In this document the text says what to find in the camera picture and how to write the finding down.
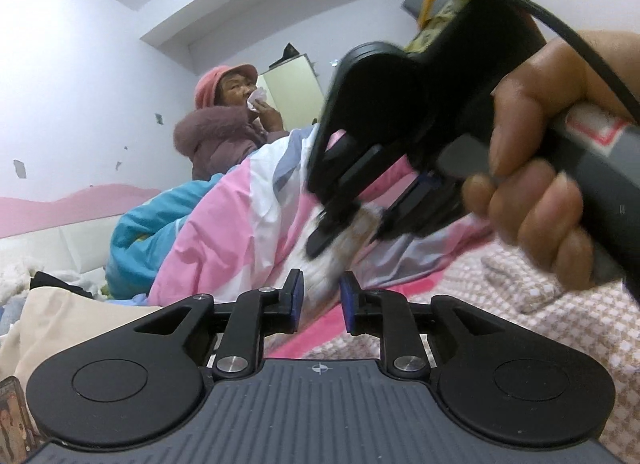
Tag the beige white checked knit coat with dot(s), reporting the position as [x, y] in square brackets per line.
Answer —
[515, 299]

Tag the plain beige garment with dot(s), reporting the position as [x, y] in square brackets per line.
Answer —
[75, 329]

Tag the pink floral bed blanket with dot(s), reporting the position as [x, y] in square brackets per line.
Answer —
[320, 344]

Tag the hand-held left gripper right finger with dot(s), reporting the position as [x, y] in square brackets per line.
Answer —
[347, 304]

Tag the pink grey patterned quilt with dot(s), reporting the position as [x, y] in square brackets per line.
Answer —
[240, 224]

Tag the light green wardrobe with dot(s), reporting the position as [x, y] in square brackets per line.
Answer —
[295, 94]

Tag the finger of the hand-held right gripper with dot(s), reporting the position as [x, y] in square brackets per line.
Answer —
[425, 204]
[340, 214]

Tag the dark cloth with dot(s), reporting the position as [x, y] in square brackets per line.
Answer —
[286, 54]

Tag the teal blue blanket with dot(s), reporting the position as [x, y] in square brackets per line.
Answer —
[145, 239]

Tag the black cloth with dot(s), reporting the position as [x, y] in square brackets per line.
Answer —
[60, 284]

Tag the person's right hand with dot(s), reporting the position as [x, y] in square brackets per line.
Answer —
[540, 89]

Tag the pink and white headboard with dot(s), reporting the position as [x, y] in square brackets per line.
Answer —
[60, 239]

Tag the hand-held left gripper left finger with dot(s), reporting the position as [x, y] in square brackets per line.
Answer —
[296, 299]

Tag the smartphone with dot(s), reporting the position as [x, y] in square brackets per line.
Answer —
[17, 414]

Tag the white tissue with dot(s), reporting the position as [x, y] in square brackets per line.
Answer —
[257, 98]

